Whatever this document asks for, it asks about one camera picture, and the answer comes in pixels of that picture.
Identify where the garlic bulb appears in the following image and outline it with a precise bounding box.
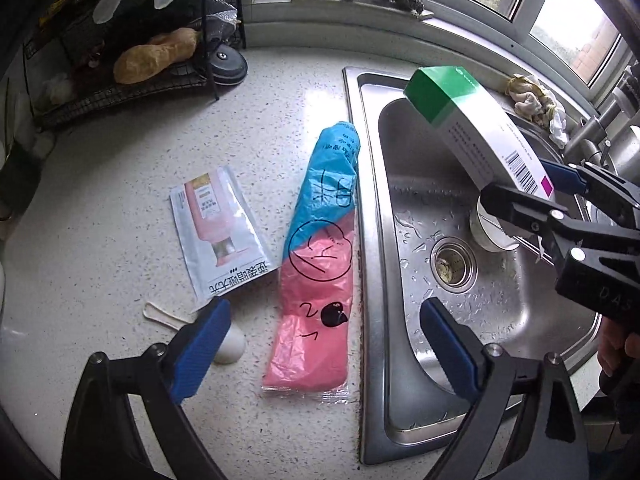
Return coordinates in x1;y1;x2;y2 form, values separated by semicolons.
42;75;76;103

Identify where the steel sink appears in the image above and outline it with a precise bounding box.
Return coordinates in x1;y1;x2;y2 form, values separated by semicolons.
342;66;618;466

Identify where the white cup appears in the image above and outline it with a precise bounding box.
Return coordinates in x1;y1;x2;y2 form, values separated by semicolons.
469;192;521;252

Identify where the pink and blue plastic bag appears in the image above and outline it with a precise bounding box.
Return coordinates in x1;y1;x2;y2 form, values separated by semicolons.
261;121;362;403

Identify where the white and pink pouch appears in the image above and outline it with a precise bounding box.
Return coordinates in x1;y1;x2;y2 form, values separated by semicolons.
169;166;280;311

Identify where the crumpled beige rag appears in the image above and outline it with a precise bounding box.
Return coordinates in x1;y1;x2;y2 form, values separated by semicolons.
505;73;570;148

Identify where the person's right hand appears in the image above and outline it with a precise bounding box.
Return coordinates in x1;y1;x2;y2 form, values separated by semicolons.
596;316;640;403

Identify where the black wire rack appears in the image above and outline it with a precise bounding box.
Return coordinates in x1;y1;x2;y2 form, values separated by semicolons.
22;0;248;131

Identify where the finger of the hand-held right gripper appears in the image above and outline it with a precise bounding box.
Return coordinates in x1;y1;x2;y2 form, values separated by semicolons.
479;184;601;273
539;159;640;233

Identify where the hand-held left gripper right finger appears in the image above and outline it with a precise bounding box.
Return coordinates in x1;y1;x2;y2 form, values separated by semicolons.
419;296;591;480

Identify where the sink drain strainer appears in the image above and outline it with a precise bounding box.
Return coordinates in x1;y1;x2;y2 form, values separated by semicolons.
431;237;478;288

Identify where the green and white carton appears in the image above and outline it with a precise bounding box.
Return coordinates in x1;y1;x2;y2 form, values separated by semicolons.
404;66;557;200

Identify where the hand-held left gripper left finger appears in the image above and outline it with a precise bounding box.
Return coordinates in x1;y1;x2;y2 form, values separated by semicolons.
60;297;233;480

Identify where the steel faucet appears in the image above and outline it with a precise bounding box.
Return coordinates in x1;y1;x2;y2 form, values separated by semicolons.
565;67;640;181

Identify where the black round disc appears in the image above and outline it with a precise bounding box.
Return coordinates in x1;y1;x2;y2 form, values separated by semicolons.
209;46;248;86

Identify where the white plastic spoon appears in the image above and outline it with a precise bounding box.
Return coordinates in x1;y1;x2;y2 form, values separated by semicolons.
143;301;247;365

